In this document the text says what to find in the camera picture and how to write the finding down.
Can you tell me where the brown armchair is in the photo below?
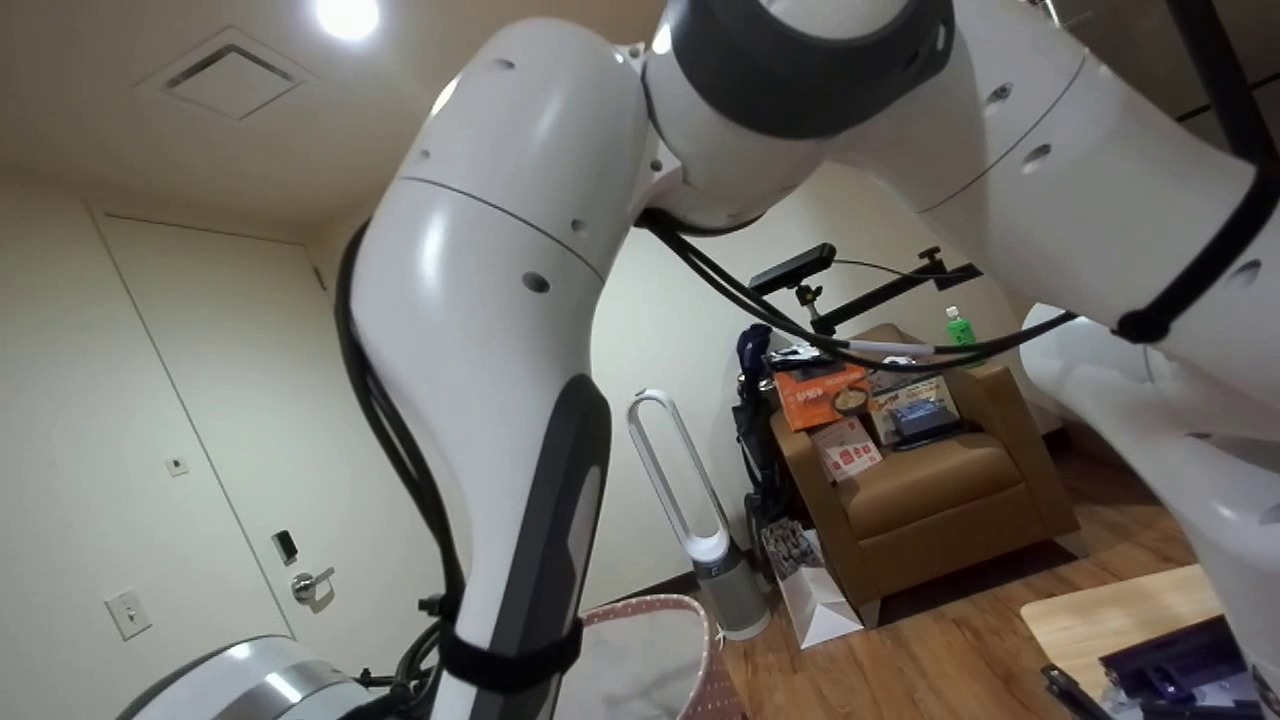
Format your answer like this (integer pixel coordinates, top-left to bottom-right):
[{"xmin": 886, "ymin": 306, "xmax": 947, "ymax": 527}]
[{"xmin": 771, "ymin": 364, "xmax": 1076, "ymax": 620}]

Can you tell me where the green plastic bottle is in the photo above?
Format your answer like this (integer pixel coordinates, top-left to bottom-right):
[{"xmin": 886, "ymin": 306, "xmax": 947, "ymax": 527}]
[{"xmin": 942, "ymin": 305, "xmax": 977, "ymax": 349}]

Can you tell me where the wall power outlet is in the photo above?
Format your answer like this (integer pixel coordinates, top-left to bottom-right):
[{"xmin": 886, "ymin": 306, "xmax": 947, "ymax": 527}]
[{"xmin": 105, "ymin": 592, "xmax": 153, "ymax": 639}]

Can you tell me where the black stereo camera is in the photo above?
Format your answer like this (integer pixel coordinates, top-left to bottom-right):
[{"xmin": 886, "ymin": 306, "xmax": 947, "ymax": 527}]
[{"xmin": 746, "ymin": 242, "xmax": 835, "ymax": 294}]

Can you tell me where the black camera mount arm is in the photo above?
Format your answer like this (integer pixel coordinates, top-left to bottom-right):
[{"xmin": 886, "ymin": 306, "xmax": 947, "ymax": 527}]
[{"xmin": 811, "ymin": 246, "xmax": 982, "ymax": 338}]

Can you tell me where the ceiling light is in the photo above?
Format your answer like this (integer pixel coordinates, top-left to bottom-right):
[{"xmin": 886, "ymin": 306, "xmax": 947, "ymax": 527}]
[{"xmin": 306, "ymin": 0, "xmax": 385, "ymax": 49}]

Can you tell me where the ceiling air vent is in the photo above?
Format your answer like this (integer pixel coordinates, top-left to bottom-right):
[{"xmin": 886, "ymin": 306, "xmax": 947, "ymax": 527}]
[{"xmin": 145, "ymin": 29, "xmax": 302, "ymax": 119}]

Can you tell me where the white bladeless tower fan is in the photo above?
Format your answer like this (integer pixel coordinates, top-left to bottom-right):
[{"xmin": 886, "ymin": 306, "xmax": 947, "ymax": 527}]
[{"xmin": 629, "ymin": 386, "xmax": 768, "ymax": 639}]

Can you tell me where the red white box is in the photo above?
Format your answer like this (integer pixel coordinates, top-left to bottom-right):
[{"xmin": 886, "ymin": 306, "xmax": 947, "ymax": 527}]
[{"xmin": 814, "ymin": 418, "xmax": 881, "ymax": 485}]

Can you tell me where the white plastic bag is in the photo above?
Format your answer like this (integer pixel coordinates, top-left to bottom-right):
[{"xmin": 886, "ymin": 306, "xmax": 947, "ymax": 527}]
[{"xmin": 760, "ymin": 518, "xmax": 864, "ymax": 648}]

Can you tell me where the white door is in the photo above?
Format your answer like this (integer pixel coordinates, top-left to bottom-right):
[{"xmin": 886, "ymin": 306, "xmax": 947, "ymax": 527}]
[{"xmin": 88, "ymin": 209, "xmax": 465, "ymax": 720}]

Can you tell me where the orange box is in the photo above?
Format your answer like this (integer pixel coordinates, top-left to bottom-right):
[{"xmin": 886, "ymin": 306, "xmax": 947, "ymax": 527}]
[{"xmin": 771, "ymin": 364, "xmax": 867, "ymax": 433}]

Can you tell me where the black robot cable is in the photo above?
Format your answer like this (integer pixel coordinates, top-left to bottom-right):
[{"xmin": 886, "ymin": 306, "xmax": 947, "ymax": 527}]
[{"xmin": 635, "ymin": 205, "xmax": 1084, "ymax": 381}]

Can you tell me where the blue picture box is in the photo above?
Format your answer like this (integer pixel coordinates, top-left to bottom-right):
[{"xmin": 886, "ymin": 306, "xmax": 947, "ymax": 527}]
[{"xmin": 867, "ymin": 377, "xmax": 959, "ymax": 446}]

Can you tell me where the pink polka dot laundry bin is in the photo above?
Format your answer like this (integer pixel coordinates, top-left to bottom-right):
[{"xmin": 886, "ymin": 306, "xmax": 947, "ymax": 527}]
[{"xmin": 555, "ymin": 592, "xmax": 734, "ymax": 720}]

